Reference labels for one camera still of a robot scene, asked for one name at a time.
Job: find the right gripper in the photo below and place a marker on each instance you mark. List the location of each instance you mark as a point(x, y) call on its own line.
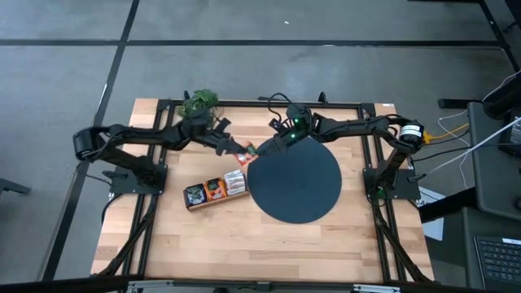
point(297, 124)

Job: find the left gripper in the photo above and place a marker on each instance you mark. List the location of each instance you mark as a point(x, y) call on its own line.
point(211, 138)

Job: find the red peach tea packet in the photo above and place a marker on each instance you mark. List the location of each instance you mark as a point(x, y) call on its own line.
point(215, 189)
point(246, 155)

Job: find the white orange Tazo tea packet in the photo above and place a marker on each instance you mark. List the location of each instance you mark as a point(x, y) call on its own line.
point(236, 190)
point(232, 173)
point(235, 184)
point(234, 179)

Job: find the wooden tea organiser box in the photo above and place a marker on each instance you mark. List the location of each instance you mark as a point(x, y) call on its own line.
point(215, 203)

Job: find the dark green tea packet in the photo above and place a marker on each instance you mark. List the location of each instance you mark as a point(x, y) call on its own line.
point(196, 194)

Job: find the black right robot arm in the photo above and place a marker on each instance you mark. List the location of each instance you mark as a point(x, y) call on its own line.
point(366, 128)

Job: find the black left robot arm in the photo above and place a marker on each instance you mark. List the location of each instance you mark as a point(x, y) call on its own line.
point(134, 136)

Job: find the dark round woven mat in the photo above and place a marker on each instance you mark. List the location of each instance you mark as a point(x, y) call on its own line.
point(297, 183)

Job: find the green potted plant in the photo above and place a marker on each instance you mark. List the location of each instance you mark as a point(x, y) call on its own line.
point(201, 101)

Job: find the white paper sheet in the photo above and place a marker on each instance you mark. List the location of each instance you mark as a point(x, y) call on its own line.
point(433, 228)

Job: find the grey side desk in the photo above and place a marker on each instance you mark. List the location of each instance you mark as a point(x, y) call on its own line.
point(492, 183)

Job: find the black floor stand foot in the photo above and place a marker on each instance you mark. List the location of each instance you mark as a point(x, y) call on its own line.
point(12, 187)

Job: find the black chair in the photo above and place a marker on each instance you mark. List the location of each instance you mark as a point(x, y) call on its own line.
point(504, 99)

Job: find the black keyboard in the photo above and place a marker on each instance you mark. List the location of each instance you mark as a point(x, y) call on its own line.
point(500, 260)

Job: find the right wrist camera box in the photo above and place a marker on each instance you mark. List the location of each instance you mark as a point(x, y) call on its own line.
point(276, 124)

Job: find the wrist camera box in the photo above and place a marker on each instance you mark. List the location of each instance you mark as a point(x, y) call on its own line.
point(276, 124)
point(221, 124)

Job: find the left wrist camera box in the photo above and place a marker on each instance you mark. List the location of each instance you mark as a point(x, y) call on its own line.
point(221, 124)

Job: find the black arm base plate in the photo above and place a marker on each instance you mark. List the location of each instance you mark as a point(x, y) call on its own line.
point(122, 185)
point(407, 189)

